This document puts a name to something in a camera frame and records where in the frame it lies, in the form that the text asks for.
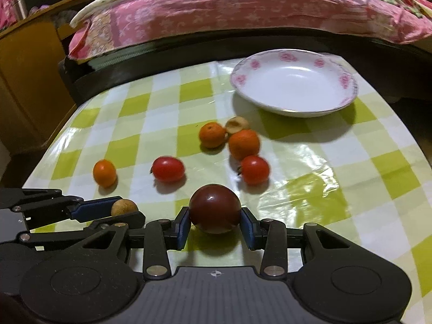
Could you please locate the small orange kumquat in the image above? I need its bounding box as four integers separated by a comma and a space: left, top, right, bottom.
92, 160, 117, 189

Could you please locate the dark red plum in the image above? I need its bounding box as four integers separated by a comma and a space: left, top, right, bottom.
189, 184, 242, 235

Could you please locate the round red cherry tomato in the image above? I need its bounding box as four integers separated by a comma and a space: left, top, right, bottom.
238, 156, 270, 186

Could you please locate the larger orange tangerine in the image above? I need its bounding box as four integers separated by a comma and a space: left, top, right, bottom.
228, 130, 261, 161

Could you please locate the pale brown longan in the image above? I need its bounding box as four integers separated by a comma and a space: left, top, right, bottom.
225, 116, 250, 135

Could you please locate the green checkered tablecloth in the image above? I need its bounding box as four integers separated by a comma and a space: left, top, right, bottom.
26, 61, 431, 323

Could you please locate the white floral plate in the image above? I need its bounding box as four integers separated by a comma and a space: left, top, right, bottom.
230, 49, 359, 118

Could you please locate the pink floral quilt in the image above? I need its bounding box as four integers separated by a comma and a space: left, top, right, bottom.
69, 0, 431, 60

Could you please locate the dark bed frame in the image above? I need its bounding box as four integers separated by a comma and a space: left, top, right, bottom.
59, 28, 431, 104

